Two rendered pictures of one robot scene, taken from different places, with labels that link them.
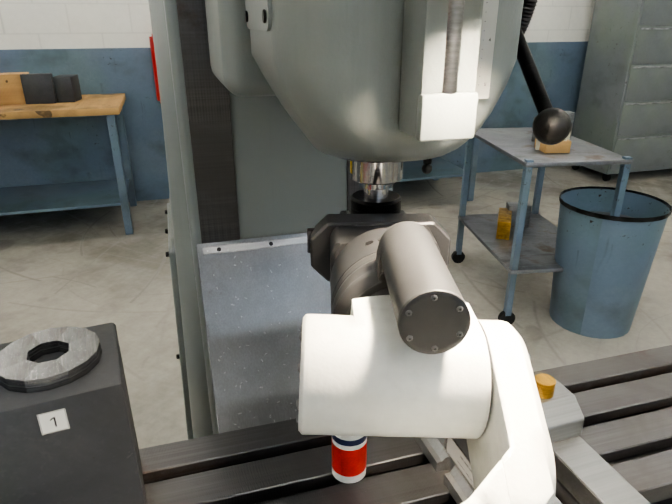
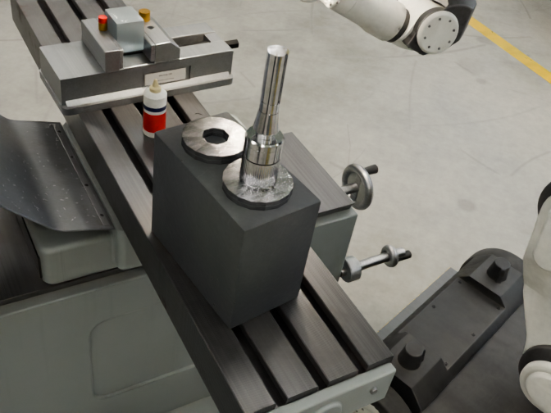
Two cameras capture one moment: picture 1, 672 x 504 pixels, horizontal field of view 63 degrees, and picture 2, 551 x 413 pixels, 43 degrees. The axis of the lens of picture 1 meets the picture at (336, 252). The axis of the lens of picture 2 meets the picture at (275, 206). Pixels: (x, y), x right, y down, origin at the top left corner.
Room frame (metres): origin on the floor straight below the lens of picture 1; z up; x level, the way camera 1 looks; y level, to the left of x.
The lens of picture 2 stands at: (0.59, 1.01, 1.67)
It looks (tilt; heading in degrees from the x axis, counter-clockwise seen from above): 41 degrees down; 251
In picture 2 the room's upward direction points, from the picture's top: 11 degrees clockwise
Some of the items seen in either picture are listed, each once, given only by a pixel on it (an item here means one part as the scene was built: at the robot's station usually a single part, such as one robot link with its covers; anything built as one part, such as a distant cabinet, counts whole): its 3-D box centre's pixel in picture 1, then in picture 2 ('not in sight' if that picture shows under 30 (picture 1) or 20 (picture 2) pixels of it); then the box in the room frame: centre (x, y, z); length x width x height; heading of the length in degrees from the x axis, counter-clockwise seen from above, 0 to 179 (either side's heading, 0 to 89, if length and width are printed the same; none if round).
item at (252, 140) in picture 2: not in sight; (264, 138); (0.39, 0.36, 1.19); 0.05 x 0.05 x 0.01
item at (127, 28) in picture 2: not in sight; (124, 29); (0.52, -0.18, 1.04); 0.06 x 0.05 x 0.06; 109
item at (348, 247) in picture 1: (385, 273); not in sight; (0.39, -0.04, 1.23); 0.13 x 0.12 x 0.10; 91
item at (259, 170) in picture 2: not in sight; (261, 160); (0.39, 0.36, 1.16); 0.05 x 0.05 x 0.06
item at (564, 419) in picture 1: (518, 415); (152, 36); (0.47, -0.20, 1.02); 0.12 x 0.06 x 0.04; 109
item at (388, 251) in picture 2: not in sight; (376, 260); (-0.07, -0.05, 0.51); 0.22 x 0.06 x 0.06; 16
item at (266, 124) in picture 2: not in sight; (271, 94); (0.39, 0.36, 1.25); 0.03 x 0.03 x 0.11
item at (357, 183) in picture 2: not in sight; (345, 190); (0.00, -0.18, 0.63); 0.16 x 0.12 x 0.12; 16
